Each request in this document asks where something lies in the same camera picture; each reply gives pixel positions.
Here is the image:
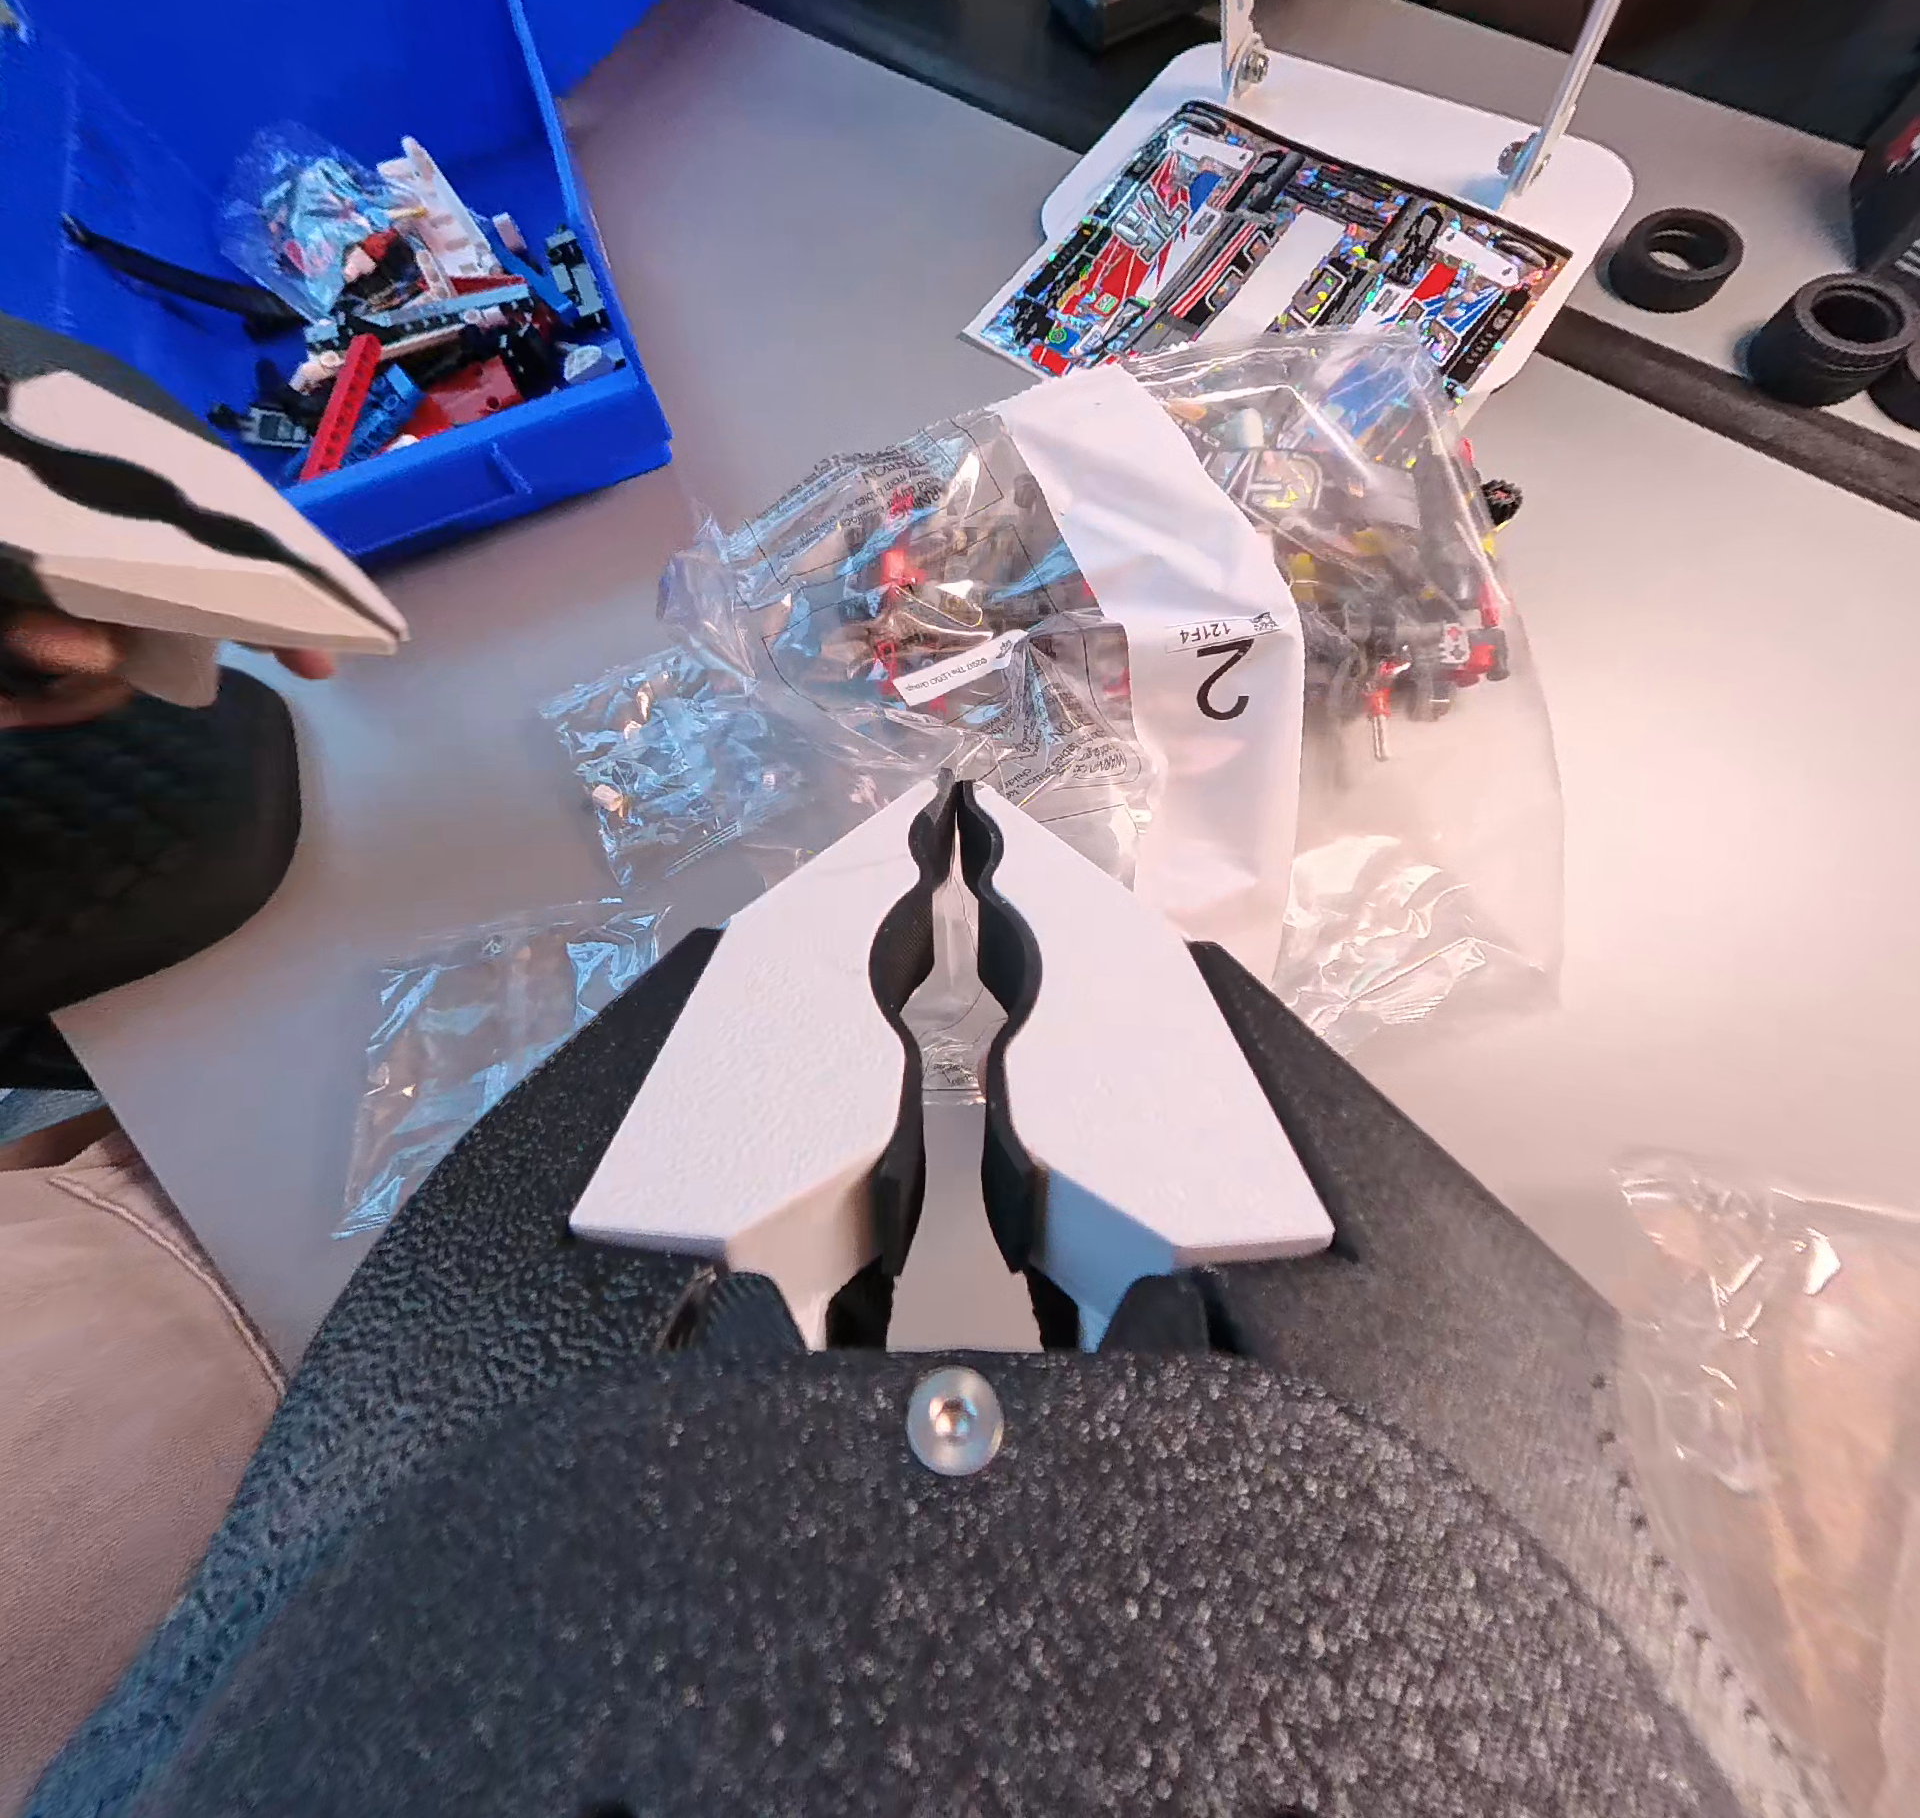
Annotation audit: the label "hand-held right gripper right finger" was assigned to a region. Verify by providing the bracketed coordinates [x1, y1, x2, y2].
[961, 774, 1343, 1325]

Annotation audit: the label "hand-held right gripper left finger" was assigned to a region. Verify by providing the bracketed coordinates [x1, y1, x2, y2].
[565, 774, 958, 1348]

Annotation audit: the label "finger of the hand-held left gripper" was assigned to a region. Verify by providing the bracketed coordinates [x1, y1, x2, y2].
[0, 462, 406, 708]
[0, 368, 408, 644]

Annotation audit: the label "blue bin with white tag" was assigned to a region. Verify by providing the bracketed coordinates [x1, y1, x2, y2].
[0, 0, 680, 571]

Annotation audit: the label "white labelled clear plastic bag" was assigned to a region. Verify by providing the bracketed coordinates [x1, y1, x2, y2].
[658, 332, 1569, 1058]

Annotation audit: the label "clear bag of lego parts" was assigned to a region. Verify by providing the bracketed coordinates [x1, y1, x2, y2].
[1612, 1156, 1920, 1818]

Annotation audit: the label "black lego set box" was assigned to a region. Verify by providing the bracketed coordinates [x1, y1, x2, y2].
[1843, 93, 1920, 277]

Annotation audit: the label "person's left hand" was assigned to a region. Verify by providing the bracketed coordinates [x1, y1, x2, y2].
[0, 558, 338, 732]

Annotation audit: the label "person's tan trousers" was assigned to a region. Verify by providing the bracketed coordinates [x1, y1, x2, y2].
[0, 1112, 291, 1810]

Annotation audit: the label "holographic sticker sheet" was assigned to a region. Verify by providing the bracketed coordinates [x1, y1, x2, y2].
[961, 98, 1579, 419]

